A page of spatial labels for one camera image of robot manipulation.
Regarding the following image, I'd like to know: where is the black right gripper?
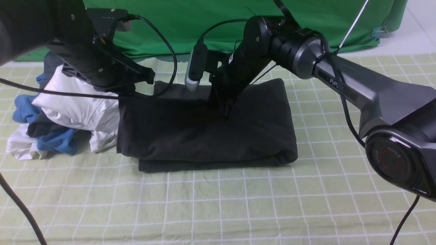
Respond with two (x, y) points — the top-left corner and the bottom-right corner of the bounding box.
(208, 41), (269, 118)

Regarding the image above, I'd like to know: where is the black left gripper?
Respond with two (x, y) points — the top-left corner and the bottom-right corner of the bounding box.
(48, 35), (155, 94)

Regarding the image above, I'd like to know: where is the dark gray long-sleeved shirt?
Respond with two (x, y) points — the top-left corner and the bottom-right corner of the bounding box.
(116, 79), (298, 173)

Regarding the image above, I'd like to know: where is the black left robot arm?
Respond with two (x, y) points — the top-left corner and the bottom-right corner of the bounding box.
(0, 0), (155, 94)

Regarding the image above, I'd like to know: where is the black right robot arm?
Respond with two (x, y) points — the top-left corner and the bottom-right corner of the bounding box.
(209, 0), (436, 201)

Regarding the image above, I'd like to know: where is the white crumpled shirt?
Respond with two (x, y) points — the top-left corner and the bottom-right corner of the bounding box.
(6, 65), (120, 160)

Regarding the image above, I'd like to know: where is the blue crumpled shirt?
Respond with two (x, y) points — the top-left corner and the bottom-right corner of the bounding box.
(6, 94), (77, 160)

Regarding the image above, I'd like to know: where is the green backdrop cloth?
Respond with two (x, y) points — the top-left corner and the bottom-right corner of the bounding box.
(15, 0), (408, 62)

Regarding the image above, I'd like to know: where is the blue binder clip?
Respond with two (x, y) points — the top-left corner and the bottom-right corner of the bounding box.
(371, 26), (389, 40)

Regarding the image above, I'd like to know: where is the light green checkered tablecloth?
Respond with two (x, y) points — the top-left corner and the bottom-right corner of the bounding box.
(1, 67), (415, 245)

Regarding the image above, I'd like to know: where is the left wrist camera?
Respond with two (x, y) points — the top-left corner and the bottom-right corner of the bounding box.
(86, 8), (132, 36)

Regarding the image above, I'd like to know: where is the black right camera cable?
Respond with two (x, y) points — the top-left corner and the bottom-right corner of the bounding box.
(196, 19), (251, 46)

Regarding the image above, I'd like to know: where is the black camera cable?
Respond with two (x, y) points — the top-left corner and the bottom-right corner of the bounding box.
(196, 19), (251, 46)
(0, 14), (178, 245)

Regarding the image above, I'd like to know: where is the black left camera cable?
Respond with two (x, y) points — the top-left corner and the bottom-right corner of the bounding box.
(0, 14), (178, 245)

